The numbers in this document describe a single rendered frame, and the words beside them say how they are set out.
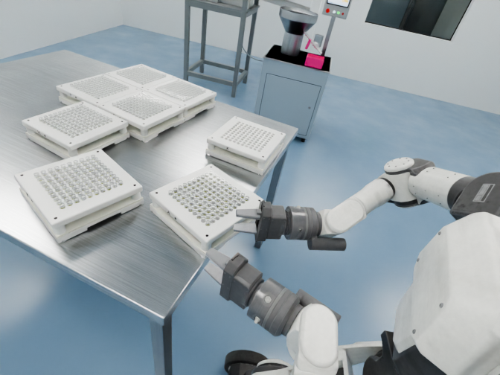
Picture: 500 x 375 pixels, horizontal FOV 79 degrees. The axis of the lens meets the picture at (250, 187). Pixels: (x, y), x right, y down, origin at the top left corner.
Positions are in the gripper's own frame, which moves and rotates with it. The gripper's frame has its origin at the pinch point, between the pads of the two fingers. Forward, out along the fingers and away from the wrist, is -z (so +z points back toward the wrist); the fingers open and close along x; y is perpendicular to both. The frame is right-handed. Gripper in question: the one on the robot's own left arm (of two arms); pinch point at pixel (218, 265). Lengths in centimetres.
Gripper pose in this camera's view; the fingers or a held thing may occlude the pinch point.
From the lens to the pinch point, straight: 68.1
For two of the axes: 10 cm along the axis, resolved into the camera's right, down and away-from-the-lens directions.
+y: 5.7, -4.4, 6.9
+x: -1.5, 7.7, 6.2
